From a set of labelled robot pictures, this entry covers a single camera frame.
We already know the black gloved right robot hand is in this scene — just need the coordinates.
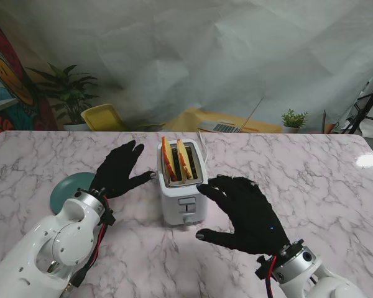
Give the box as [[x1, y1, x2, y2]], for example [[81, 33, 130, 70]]
[[195, 174, 292, 256]]

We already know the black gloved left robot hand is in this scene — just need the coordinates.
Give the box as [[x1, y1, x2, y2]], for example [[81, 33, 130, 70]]
[[88, 139, 157, 199]]

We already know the yellow toast slice orange crust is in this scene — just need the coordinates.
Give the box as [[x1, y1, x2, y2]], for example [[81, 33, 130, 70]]
[[176, 138, 196, 181], [160, 135, 179, 183]]

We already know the white two-slot toaster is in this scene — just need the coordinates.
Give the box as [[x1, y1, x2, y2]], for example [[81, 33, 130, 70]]
[[157, 139, 210, 226]]

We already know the teal round plate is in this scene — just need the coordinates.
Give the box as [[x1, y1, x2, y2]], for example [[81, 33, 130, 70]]
[[49, 172, 97, 215]]

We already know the yellow plastic chair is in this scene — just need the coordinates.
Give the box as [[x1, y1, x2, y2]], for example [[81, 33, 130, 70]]
[[80, 104, 127, 132]]

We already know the large green potted plant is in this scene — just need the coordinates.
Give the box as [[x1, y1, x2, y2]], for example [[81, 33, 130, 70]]
[[26, 63, 99, 132]]

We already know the silver open laptop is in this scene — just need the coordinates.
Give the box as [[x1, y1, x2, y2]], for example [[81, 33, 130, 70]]
[[198, 96, 265, 133]]

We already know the small green potted plant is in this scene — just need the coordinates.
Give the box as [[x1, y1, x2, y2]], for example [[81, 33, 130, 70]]
[[281, 108, 309, 134]]

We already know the colourful cartoon mural board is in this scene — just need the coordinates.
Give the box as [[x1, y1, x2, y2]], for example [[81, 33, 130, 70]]
[[0, 11, 60, 145]]

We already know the white crumpled backdrop sheet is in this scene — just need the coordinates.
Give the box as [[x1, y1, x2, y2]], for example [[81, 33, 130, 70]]
[[0, 0, 373, 134]]

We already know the black tripod stand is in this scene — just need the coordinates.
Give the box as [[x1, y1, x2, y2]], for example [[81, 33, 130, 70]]
[[340, 66, 373, 135]]

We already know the red black right arm cable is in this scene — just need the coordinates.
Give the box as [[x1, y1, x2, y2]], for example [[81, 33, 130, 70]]
[[257, 254, 282, 298]]

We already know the red black arm cable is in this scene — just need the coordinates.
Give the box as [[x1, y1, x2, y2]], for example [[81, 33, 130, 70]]
[[257, 254, 282, 298], [63, 194, 111, 292]]

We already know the red black left arm cable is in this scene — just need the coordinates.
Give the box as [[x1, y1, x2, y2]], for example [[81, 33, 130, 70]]
[[63, 194, 111, 292]]

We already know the white toaster power cord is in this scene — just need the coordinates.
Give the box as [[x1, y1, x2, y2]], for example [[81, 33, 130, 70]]
[[198, 130, 210, 164]]

